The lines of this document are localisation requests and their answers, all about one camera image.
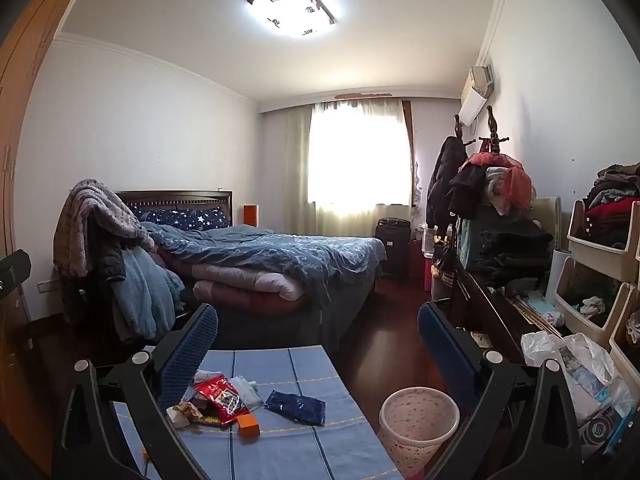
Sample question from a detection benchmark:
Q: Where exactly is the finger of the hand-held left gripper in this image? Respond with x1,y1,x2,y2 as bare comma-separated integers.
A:
0,249,32,307

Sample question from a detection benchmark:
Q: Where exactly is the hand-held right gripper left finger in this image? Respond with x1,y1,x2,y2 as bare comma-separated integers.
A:
60,303,219,480

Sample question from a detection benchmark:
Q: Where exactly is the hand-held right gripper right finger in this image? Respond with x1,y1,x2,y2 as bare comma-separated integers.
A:
417,300,583,480

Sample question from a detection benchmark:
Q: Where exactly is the red snack wrapper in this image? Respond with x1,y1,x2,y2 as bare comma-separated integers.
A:
194,377,251,426

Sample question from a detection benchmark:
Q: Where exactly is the beige tissue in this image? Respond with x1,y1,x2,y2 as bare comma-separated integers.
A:
167,400,203,428

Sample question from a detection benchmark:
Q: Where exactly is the pink dotted waste bin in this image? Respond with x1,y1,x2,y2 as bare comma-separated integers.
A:
378,386,461,478

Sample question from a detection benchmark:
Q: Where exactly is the small orange box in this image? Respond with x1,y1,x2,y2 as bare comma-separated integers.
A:
236,412,261,437

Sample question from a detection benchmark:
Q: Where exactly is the dark wooden dresser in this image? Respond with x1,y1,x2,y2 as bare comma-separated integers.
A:
440,255,566,368

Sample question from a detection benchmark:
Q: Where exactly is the clear plastic wrapper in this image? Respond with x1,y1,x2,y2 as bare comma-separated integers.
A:
227,375,263,411

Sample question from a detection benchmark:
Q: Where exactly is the pink folded quilt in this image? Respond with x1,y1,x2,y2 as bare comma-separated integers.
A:
150,252,313,318

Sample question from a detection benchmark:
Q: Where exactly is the grey fleece blanket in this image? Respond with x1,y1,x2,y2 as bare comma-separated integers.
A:
54,178,156,278

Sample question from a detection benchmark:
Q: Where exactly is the dark wooden bed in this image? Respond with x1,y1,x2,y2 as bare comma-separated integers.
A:
114,190,388,358

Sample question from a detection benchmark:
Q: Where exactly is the stack of dark folded clothes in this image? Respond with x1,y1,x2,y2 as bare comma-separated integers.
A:
470,230,553,291

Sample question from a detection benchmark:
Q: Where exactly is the dark blue packet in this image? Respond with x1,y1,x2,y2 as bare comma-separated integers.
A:
264,390,327,427

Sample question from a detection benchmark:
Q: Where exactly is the black suitcase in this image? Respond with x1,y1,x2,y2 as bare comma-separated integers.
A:
375,217,412,281

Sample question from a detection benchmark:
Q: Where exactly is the white plastic bag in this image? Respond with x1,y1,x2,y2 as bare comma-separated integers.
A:
521,331,636,461

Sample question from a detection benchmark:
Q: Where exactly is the dark blue star pillow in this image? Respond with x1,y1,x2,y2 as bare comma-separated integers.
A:
127,205,232,233

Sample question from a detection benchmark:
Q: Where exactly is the blue patterned duvet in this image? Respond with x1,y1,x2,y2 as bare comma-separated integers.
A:
142,222,388,311

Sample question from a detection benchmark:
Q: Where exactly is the brown wooden wardrobe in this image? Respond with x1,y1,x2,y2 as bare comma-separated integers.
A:
0,0,96,461

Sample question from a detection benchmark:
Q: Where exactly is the beige storage bin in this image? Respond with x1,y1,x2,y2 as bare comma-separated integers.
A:
555,257,633,351
566,200,640,283

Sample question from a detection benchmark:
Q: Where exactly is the white upright panel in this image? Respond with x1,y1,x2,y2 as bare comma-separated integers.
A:
530,196,563,253

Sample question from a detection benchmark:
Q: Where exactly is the black hanging coat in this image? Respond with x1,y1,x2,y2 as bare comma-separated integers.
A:
425,136,468,226

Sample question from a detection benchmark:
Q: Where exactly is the red cloth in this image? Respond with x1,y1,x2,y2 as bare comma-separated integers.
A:
467,152,533,216

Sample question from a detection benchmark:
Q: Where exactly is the sheer window curtain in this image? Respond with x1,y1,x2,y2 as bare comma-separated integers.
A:
286,99,416,238

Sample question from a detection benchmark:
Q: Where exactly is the wooden coat rack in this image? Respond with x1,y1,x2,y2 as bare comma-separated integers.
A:
452,114,476,148
477,106,503,155

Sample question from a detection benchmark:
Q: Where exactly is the pile of dark clothes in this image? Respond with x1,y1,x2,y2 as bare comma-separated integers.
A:
582,162,640,248

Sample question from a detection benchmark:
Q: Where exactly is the square ceiling light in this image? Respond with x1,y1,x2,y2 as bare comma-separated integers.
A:
245,0,337,40

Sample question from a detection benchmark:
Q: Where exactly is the white wall air conditioner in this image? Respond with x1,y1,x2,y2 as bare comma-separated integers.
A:
457,64,496,127

